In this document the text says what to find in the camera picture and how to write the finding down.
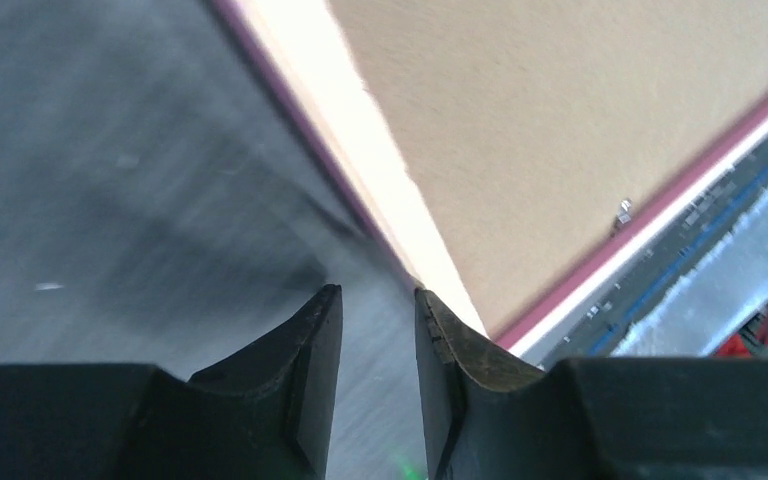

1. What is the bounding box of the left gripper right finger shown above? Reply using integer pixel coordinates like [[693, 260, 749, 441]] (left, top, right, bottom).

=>
[[415, 289, 768, 479]]

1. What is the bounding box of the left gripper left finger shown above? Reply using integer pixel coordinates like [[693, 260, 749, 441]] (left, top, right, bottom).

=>
[[0, 285, 343, 479]]

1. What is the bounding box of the brown backing board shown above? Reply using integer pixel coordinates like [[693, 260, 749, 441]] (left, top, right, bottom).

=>
[[332, 1, 768, 335]]

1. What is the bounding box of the pink wooden picture frame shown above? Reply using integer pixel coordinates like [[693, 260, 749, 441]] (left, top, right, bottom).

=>
[[219, 1, 768, 367]]

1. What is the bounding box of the small metal frame clip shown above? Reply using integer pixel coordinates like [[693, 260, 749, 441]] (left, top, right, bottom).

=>
[[611, 198, 633, 235]]

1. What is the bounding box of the aluminium front rail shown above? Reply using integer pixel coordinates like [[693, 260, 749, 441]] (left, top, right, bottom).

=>
[[540, 141, 768, 368]]

